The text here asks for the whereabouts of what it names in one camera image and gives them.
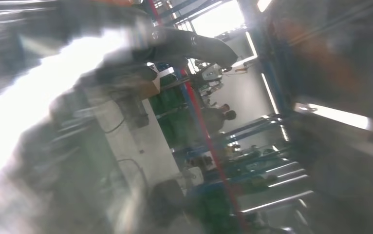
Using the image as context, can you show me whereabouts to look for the white table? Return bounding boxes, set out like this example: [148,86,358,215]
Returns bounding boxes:
[86,96,181,197]

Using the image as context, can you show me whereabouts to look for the brown cardboard box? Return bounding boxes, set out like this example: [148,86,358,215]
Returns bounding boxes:
[137,79,161,101]

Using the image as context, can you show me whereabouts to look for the green plastic crate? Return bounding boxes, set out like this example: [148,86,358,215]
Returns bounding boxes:
[156,113,191,148]
[149,89,188,114]

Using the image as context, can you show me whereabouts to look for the black cable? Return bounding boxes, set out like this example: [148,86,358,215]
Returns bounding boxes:
[117,158,150,195]
[104,117,126,135]

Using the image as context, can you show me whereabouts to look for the ceiling light panel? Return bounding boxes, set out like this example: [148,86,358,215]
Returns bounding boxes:
[294,102,372,132]
[257,0,273,13]

